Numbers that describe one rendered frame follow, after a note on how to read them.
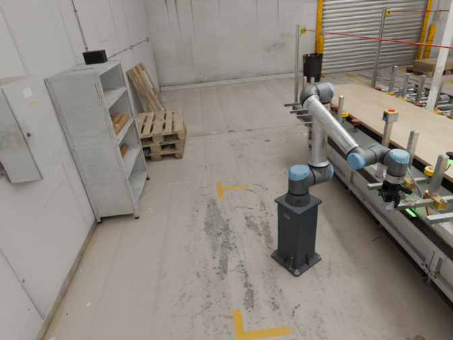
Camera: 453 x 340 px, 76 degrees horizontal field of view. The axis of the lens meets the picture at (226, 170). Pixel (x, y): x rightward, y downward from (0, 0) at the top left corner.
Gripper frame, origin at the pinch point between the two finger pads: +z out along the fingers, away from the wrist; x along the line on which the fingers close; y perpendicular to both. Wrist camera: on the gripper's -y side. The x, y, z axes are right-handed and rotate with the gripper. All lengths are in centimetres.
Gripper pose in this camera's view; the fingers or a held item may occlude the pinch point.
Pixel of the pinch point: (391, 210)
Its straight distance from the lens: 193.6
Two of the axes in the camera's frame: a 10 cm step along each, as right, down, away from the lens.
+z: 0.8, 8.8, 4.7
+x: 1.0, 4.7, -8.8
